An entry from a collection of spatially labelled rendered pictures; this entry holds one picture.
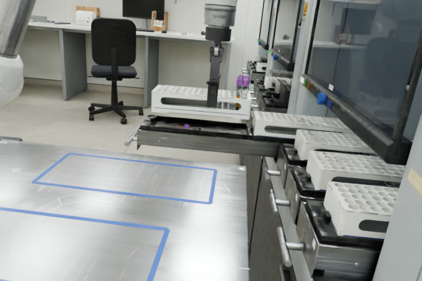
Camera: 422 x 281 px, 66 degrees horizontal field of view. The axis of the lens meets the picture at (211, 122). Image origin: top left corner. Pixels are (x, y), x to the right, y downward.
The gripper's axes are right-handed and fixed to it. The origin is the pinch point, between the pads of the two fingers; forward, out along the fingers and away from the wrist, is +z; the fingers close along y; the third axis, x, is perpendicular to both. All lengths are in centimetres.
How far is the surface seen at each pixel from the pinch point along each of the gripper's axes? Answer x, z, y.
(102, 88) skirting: -166, 89, -350
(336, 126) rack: 37.8, 5.3, 3.4
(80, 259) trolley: -15, 9, 63
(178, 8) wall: -63, -27, -350
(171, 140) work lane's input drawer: -11.3, 13.3, 7.1
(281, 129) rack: 23.3, 10.5, -4.3
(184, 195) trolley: -2.8, 9.4, 43.9
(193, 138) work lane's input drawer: -4.5, 12.0, 7.1
